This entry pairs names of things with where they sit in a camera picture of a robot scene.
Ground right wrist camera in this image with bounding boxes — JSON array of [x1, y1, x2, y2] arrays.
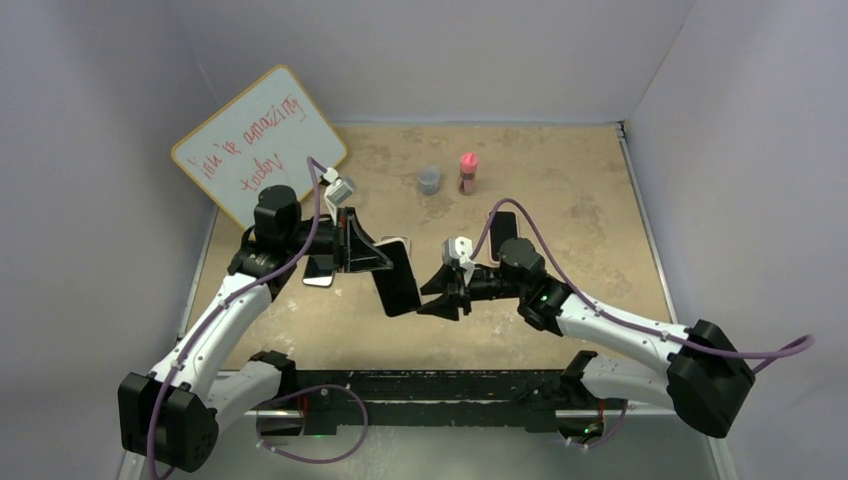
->
[[442, 236, 476, 285]]

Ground pink capped marker jar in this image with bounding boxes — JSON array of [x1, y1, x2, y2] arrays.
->
[[458, 152, 479, 195]]

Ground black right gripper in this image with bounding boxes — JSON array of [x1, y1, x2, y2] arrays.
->
[[418, 262, 526, 321]]

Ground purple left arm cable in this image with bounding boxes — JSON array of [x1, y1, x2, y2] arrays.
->
[[145, 156, 333, 480]]

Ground phone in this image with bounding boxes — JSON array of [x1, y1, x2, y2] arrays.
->
[[302, 255, 336, 288], [488, 211, 519, 263], [372, 237, 422, 317]]

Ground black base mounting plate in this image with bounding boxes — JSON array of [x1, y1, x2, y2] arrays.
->
[[281, 369, 623, 435]]

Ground clear plastic cup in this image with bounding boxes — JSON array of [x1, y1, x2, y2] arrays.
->
[[417, 165, 441, 196]]

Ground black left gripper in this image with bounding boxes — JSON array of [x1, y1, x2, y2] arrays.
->
[[284, 207, 393, 273]]

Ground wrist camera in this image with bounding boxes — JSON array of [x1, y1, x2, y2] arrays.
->
[[321, 168, 357, 209], [442, 236, 476, 285]]

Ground phone in pink case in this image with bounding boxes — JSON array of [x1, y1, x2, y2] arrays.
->
[[488, 211, 519, 263]]

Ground aluminium table edge rail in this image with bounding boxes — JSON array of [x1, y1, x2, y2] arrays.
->
[[613, 121, 678, 325]]

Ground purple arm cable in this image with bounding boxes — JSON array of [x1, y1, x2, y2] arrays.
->
[[145, 156, 333, 480], [468, 198, 816, 376]]

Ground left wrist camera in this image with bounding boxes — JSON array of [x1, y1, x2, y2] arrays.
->
[[321, 168, 357, 209]]

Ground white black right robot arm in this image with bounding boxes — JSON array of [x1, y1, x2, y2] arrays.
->
[[417, 237, 755, 438]]

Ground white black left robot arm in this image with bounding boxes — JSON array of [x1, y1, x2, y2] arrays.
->
[[117, 186, 393, 472]]

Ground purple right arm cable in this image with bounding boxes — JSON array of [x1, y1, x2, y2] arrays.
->
[[468, 198, 816, 376]]

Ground yellow framed whiteboard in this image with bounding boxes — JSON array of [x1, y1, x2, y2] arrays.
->
[[171, 65, 347, 229]]

